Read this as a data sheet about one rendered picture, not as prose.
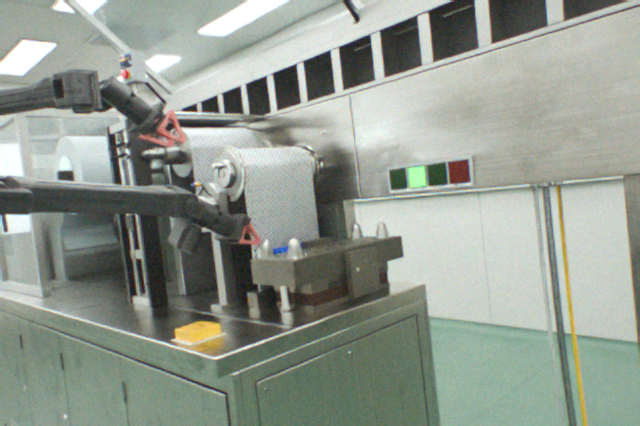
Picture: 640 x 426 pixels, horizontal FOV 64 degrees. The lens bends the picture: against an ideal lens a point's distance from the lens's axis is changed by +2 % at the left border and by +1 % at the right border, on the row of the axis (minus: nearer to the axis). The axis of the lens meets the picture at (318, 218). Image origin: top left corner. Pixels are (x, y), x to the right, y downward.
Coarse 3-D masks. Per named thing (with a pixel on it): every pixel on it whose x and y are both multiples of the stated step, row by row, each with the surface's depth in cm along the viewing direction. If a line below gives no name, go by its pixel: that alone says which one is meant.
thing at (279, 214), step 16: (256, 192) 132; (272, 192) 135; (288, 192) 139; (304, 192) 143; (256, 208) 131; (272, 208) 135; (288, 208) 139; (304, 208) 143; (256, 224) 131; (272, 224) 135; (288, 224) 138; (304, 224) 142; (272, 240) 134; (288, 240) 138; (304, 240) 142; (256, 256) 131
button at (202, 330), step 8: (176, 328) 108; (184, 328) 107; (192, 328) 106; (200, 328) 105; (208, 328) 106; (216, 328) 107; (176, 336) 107; (184, 336) 105; (192, 336) 103; (200, 336) 104; (208, 336) 105
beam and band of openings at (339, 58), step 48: (384, 0) 132; (432, 0) 122; (480, 0) 114; (528, 0) 113; (576, 0) 106; (624, 0) 100; (288, 48) 160; (336, 48) 146; (384, 48) 136; (432, 48) 124; (480, 48) 115; (192, 96) 204; (240, 96) 193; (288, 96) 172; (336, 96) 148
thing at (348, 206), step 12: (624, 180) 111; (636, 180) 109; (624, 192) 111; (636, 192) 110; (348, 204) 174; (636, 204) 110; (348, 216) 174; (636, 216) 110; (348, 228) 174; (636, 228) 111; (636, 240) 111; (636, 252) 111; (636, 264) 111; (636, 276) 112; (636, 288) 112; (636, 300) 112; (636, 312) 113; (636, 324) 113
